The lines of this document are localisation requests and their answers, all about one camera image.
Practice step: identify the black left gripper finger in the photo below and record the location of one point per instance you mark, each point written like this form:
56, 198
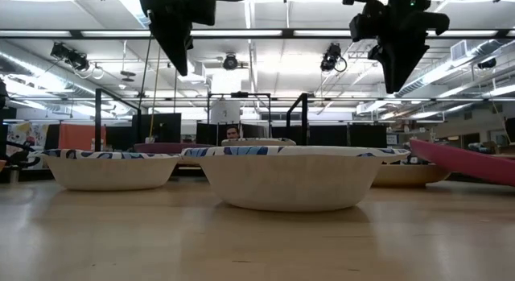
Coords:
177, 51

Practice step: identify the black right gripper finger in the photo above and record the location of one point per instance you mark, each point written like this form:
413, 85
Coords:
402, 63

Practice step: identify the beige plastic plate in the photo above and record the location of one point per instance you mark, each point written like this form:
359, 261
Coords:
414, 176

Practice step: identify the pink plastic plate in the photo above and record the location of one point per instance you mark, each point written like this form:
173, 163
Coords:
462, 162

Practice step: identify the round black spotlight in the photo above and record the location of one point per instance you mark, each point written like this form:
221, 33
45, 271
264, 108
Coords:
230, 62

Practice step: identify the white ceiling vent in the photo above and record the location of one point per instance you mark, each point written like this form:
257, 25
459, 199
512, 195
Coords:
458, 50

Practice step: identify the black monitor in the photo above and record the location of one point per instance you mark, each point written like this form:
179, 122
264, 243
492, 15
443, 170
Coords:
328, 136
165, 128
368, 136
206, 134

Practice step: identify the black ceiling speaker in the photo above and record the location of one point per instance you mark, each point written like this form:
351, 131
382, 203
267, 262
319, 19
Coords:
487, 63

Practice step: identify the person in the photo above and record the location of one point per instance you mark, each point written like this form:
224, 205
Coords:
232, 133

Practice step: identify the red partition curtain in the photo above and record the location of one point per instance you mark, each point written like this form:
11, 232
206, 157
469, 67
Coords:
80, 136

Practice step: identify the colourful poster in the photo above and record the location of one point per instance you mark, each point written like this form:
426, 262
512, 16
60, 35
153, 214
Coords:
24, 134

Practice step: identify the silver ventilation duct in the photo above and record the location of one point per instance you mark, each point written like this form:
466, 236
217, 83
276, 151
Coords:
438, 73

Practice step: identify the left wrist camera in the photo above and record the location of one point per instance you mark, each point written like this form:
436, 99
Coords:
203, 9

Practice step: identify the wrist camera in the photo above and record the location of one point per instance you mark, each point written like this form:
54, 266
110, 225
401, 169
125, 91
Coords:
203, 9
364, 27

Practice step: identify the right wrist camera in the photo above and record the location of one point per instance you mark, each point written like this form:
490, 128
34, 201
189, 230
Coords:
364, 27

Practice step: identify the black ceiling camera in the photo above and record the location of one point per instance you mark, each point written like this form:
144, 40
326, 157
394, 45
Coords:
70, 57
330, 57

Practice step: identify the black background rig frame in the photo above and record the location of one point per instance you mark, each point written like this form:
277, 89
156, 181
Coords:
239, 94

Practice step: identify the wooden shelf with black frame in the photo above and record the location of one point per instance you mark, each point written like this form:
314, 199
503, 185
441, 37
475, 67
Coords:
97, 120

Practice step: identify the black metal rig frame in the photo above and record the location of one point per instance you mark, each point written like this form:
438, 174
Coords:
36, 175

